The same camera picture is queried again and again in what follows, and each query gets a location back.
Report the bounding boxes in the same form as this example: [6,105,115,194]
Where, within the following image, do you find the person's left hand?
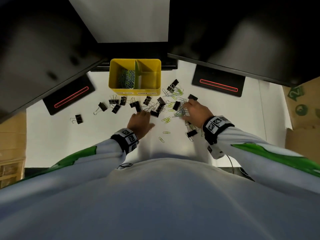
[127,110,156,140]

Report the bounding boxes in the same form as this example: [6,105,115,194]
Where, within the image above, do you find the person's right hand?
[182,99,214,129]

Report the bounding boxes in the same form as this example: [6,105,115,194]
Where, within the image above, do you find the person's left forearm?
[0,138,125,198]

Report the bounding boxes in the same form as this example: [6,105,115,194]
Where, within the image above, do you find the person's right forearm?
[215,126,320,196]

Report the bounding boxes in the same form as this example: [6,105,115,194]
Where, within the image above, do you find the scatter of loose paper clips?
[158,85,201,144]

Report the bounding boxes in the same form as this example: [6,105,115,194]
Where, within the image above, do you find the black marker wristband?
[202,115,235,145]
[111,128,139,155]

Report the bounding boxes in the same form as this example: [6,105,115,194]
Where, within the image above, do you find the scatter of black binder clips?
[70,79,199,142]

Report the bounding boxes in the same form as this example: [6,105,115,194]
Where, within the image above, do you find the yellow divided container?
[108,58,162,97]

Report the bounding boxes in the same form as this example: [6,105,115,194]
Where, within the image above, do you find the black monitor base red line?
[191,64,246,98]
[42,73,96,116]

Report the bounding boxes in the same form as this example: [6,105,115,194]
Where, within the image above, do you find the pile of paper clips in container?
[117,69,136,88]

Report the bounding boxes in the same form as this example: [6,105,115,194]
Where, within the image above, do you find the person's torso white shirt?
[0,157,320,240]

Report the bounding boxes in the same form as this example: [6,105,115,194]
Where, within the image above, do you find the black desk panel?
[89,42,178,72]

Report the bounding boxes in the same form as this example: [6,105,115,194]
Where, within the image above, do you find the black monitor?
[167,0,320,88]
[0,0,108,123]

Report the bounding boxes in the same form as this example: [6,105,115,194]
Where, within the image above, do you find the cardboard box green print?
[282,77,320,163]

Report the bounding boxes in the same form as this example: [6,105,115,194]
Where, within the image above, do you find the plain cardboard box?
[0,111,27,189]

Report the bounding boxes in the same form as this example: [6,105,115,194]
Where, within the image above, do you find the white wrist camera unit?
[207,145,226,160]

